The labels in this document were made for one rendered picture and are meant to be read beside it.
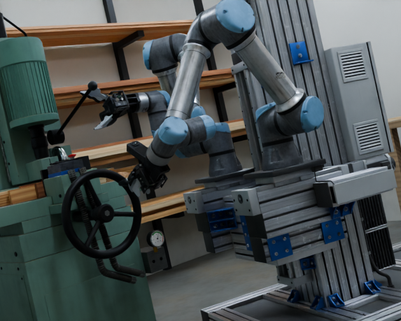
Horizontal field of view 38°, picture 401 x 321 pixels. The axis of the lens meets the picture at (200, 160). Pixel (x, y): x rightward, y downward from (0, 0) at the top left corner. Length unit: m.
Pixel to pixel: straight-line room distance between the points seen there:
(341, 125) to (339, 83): 0.17
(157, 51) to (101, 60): 2.63
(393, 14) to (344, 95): 2.63
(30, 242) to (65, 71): 3.05
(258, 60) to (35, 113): 0.81
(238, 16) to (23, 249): 1.00
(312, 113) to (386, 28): 3.10
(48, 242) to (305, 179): 0.91
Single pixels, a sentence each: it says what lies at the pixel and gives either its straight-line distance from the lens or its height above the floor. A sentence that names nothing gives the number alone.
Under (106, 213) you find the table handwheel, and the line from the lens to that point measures 1.88.
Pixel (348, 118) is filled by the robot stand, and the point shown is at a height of 0.94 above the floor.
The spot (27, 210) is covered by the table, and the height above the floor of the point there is 0.87.
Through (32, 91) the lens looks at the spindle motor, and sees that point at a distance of 2.15.
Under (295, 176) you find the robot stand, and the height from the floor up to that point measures 0.78.
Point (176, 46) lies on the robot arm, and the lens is 2.45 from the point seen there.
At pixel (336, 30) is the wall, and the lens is 5.32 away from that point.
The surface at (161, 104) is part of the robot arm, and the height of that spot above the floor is 1.15.
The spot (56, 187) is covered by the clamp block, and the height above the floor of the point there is 0.92.
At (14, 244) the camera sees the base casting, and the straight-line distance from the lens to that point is 2.01.
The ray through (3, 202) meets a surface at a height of 0.91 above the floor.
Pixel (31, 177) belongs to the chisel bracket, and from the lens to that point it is 2.24.
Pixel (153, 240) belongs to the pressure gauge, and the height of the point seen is 0.66.
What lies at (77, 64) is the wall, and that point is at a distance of 4.97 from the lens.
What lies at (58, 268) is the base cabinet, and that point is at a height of 0.66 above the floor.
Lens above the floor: 0.94
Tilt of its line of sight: 1 degrees down
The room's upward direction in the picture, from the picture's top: 13 degrees counter-clockwise
